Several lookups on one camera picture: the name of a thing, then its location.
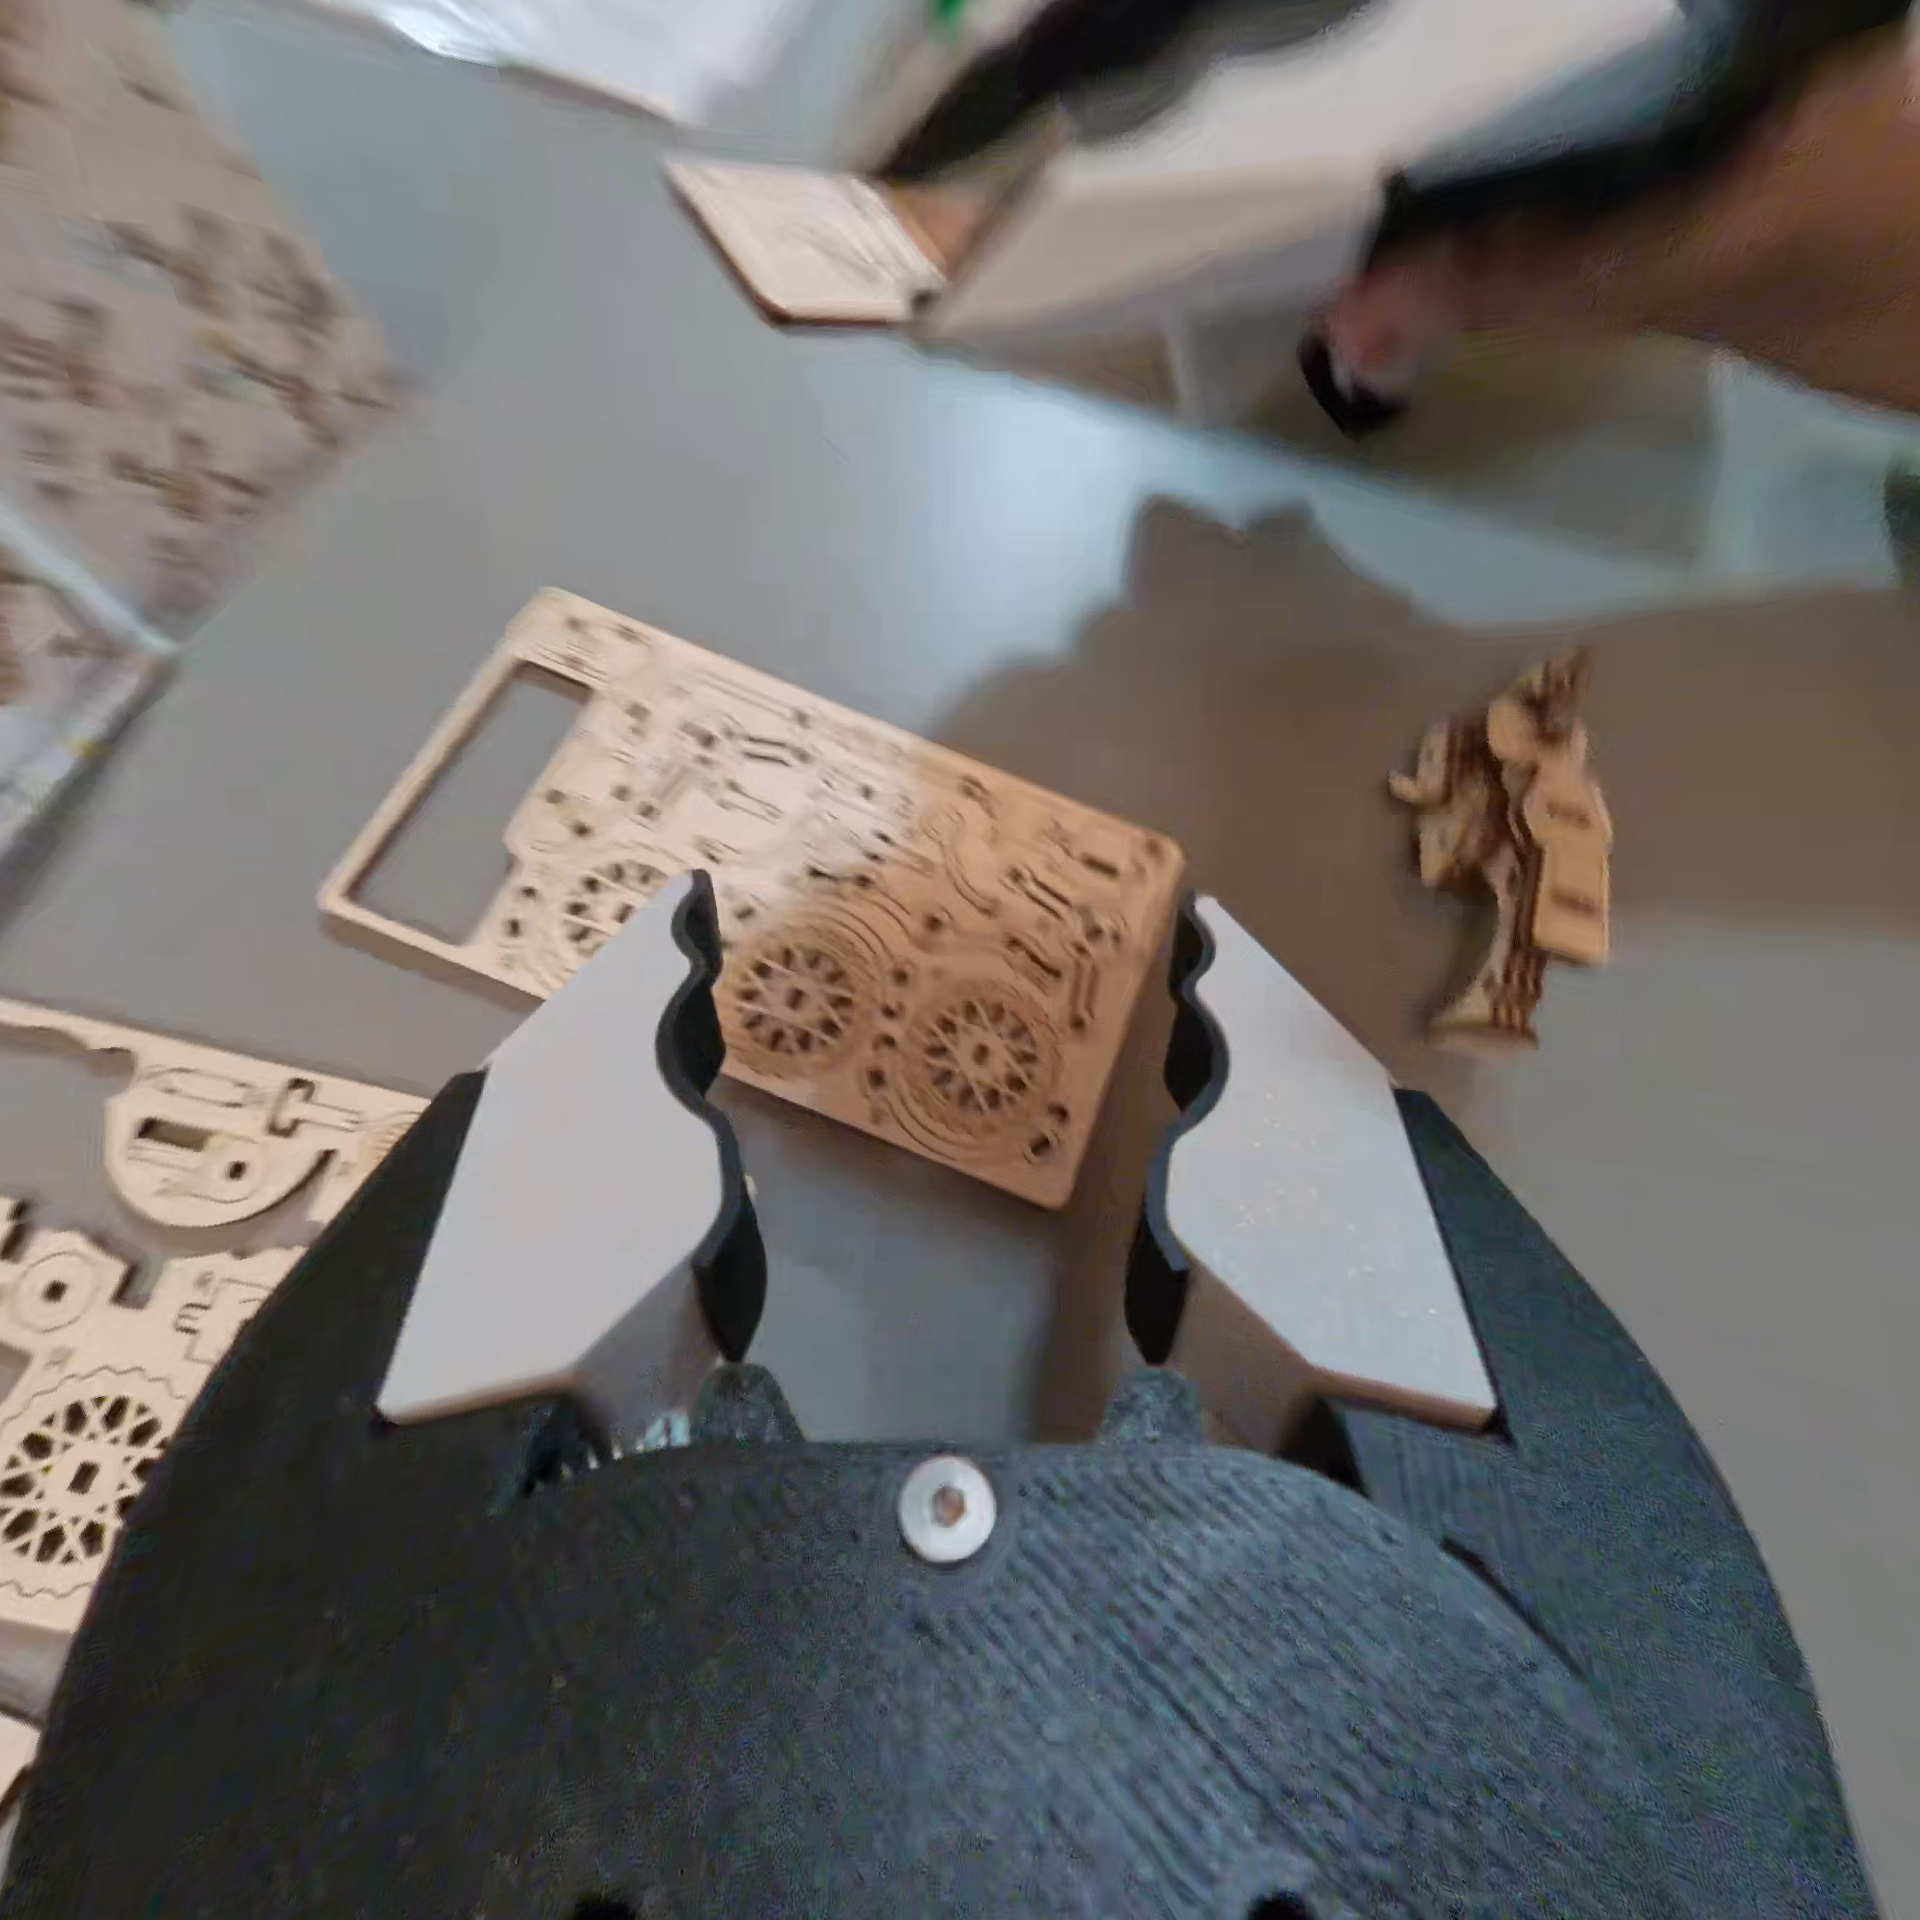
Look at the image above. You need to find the cut-out wooden puzzle sheet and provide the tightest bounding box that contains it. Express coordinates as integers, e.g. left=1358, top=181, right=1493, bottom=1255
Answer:
left=0, top=996, right=440, bottom=1643

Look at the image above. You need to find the small wooden model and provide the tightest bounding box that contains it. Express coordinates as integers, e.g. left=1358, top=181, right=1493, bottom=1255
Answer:
left=1387, top=646, right=1616, bottom=1047

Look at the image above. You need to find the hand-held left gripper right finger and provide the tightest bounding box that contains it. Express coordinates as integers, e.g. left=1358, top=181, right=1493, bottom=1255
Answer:
left=1125, top=889, right=1502, bottom=1433

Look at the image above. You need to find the grey desk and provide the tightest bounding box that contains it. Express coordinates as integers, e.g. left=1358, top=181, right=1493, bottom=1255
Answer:
left=0, top=0, right=1920, bottom=1653

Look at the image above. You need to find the wooden puzzle sheet with gears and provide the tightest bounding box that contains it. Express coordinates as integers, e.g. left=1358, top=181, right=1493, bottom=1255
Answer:
left=315, top=588, right=1185, bottom=1212

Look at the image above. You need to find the engraved wooden puzzle sheet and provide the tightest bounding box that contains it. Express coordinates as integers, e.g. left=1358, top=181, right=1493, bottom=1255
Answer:
left=662, top=152, right=957, bottom=326

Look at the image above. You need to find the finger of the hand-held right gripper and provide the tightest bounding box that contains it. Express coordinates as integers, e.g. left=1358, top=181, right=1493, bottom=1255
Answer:
left=838, top=0, right=1203, bottom=182
left=915, top=0, right=1685, bottom=423

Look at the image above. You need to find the folded model instruction booklet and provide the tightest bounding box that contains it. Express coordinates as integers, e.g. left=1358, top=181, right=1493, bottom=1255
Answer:
left=0, top=0, right=408, bottom=863

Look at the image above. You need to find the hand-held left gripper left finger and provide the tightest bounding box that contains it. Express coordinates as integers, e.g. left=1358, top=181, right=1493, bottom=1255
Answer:
left=374, top=871, right=769, bottom=1465

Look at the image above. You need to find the person's right hand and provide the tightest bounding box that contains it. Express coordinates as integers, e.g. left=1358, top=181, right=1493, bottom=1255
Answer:
left=1319, top=29, right=1920, bottom=423

